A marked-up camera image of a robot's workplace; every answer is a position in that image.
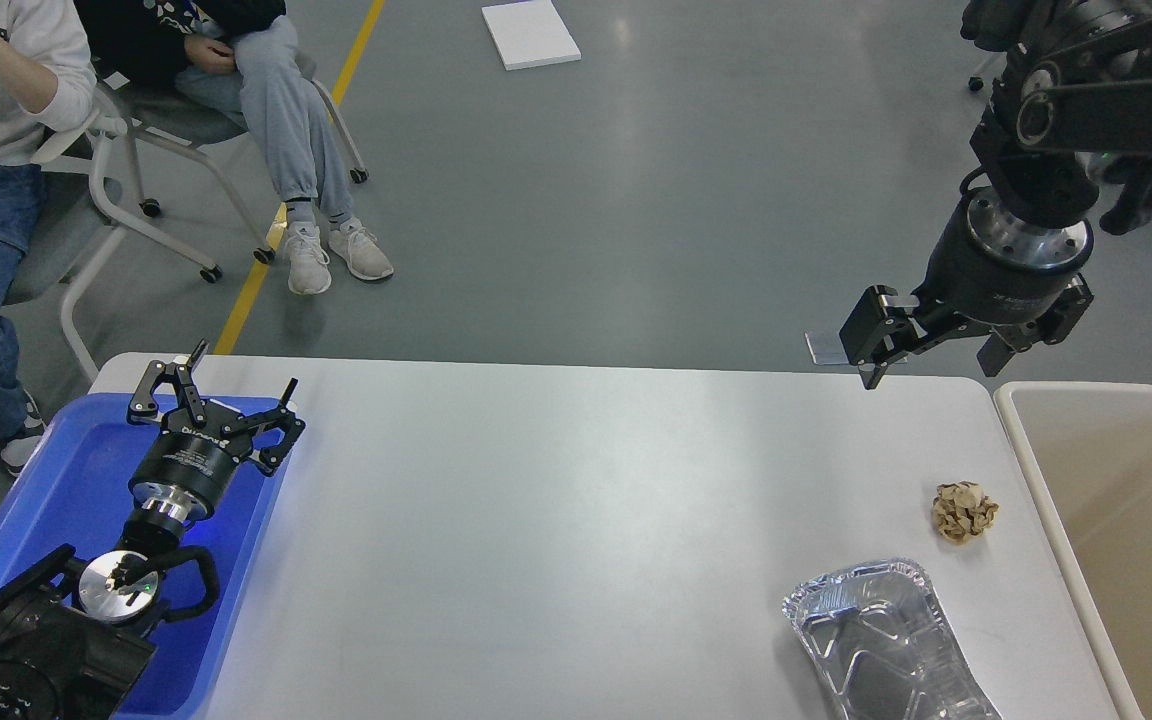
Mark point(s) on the blue plastic tray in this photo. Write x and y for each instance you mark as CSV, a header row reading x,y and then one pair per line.
x,y
74,491

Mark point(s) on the white flat box on floor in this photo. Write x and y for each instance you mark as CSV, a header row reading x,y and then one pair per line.
x,y
530,34

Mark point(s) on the left metal floor plate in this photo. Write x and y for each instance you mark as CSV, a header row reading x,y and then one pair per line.
x,y
826,348

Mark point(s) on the beige plastic bin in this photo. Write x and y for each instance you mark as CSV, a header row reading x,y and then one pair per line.
x,y
1086,451

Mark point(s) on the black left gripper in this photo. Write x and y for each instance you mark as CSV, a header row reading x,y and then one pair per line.
x,y
186,458

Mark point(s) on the aluminium foil tray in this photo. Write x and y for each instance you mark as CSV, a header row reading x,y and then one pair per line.
x,y
882,646

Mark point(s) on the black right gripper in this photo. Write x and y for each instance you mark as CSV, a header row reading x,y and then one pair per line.
x,y
989,268

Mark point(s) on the crumpled brown paper ball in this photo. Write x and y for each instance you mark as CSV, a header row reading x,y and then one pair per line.
x,y
962,511

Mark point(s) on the white office chair near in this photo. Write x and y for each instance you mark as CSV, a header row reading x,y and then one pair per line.
x,y
82,222

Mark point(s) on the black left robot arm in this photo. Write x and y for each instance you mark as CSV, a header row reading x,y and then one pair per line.
x,y
126,544

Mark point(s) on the grey office chair far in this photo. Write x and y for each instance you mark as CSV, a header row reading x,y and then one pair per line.
x,y
176,124

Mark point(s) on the person in light jeans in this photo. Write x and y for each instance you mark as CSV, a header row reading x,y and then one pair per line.
x,y
239,57

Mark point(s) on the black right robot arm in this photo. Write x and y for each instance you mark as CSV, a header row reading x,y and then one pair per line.
x,y
1072,110

